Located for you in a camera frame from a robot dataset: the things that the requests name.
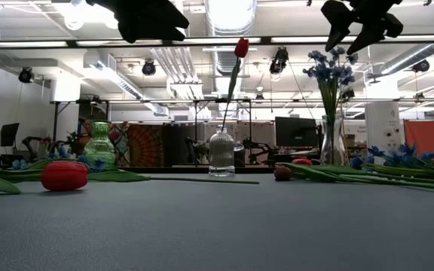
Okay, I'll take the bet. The green glass vase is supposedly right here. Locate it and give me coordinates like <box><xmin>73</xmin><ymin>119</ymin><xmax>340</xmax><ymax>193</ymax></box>
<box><xmin>83</xmin><ymin>120</ymin><xmax>117</xmax><ymax>169</ymax></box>

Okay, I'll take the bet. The clear tall glass vase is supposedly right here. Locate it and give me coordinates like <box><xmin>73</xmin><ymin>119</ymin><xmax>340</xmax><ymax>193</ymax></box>
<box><xmin>320</xmin><ymin>114</ymin><xmax>350</xmax><ymax>167</ymax></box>

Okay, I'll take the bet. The black overhead frame bar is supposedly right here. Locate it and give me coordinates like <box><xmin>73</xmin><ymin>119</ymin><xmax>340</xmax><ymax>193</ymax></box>
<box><xmin>0</xmin><ymin>35</ymin><xmax>434</xmax><ymax>49</ymax></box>

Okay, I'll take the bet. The small black monitor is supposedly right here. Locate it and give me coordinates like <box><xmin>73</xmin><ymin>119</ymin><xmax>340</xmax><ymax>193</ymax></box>
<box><xmin>0</xmin><ymin>123</ymin><xmax>20</xmax><ymax>148</ymax></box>

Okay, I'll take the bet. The large black computer monitor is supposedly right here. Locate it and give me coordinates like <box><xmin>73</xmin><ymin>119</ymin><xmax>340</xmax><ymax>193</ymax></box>
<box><xmin>275</xmin><ymin>116</ymin><xmax>318</xmax><ymax>148</ymax></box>

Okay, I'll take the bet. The blue artificial flower spray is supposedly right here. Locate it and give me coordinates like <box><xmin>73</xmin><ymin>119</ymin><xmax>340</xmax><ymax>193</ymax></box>
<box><xmin>350</xmin><ymin>142</ymin><xmax>434</xmax><ymax>191</ymax></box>
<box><xmin>11</xmin><ymin>145</ymin><xmax>108</xmax><ymax>175</ymax></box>
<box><xmin>302</xmin><ymin>46</ymin><xmax>359</xmax><ymax>166</ymax></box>

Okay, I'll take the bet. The person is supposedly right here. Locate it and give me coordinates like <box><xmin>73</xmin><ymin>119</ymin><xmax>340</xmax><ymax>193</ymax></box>
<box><xmin>74</xmin><ymin>119</ymin><xmax>94</xmax><ymax>156</ymax></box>

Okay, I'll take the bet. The black aluminium table frame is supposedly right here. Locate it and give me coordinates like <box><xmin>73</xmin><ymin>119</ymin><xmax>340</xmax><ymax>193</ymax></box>
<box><xmin>115</xmin><ymin>166</ymin><xmax>278</xmax><ymax>175</ymax></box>

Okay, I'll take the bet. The orange patterned tapestry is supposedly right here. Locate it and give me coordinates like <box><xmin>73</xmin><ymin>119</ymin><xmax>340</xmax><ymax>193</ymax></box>
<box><xmin>126</xmin><ymin>123</ymin><xmax>165</xmax><ymax>168</ymax></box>

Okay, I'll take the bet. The silver ceiling duct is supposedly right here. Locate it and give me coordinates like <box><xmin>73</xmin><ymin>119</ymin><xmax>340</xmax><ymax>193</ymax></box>
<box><xmin>203</xmin><ymin>0</ymin><xmax>258</xmax><ymax>118</ymax></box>

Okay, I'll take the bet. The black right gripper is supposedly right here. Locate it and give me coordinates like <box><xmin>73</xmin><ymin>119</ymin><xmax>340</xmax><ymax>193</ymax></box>
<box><xmin>320</xmin><ymin>0</ymin><xmax>405</xmax><ymax>56</ymax></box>

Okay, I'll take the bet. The orange partition wall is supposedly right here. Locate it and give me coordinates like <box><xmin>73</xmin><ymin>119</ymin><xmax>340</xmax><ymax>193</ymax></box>
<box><xmin>404</xmin><ymin>119</ymin><xmax>434</xmax><ymax>163</ymax></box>

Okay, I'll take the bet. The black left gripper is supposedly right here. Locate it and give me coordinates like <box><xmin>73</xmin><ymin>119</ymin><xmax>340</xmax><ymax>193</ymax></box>
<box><xmin>84</xmin><ymin>0</ymin><xmax>190</xmax><ymax>44</ymax></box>

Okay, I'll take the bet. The white pillar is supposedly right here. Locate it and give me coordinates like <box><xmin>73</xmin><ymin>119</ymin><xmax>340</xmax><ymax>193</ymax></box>
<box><xmin>365</xmin><ymin>101</ymin><xmax>405</xmax><ymax>159</ymax></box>

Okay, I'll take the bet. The black ceiling-mounted camera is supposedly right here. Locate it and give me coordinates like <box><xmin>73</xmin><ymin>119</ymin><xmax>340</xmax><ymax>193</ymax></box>
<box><xmin>17</xmin><ymin>66</ymin><xmax>35</xmax><ymax>84</ymax></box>
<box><xmin>411</xmin><ymin>59</ymin><xmax>431</xmax><ymax>74</ymax></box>
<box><xmin>141</xmin><ymin>59</ymin><xmax>157</xmax><ymax>77</ymax></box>
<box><xmin>268</xmin><ymin>46</ymin><xmax>290</xmax><ymax>75</ymax></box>

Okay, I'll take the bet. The clear ribbed glass bottle vase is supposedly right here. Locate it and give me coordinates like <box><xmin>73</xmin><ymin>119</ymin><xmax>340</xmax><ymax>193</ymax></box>
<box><xmin>208</xmin><ymin>126</ymin><xmax>236</xmax><ymax>178</ymax></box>

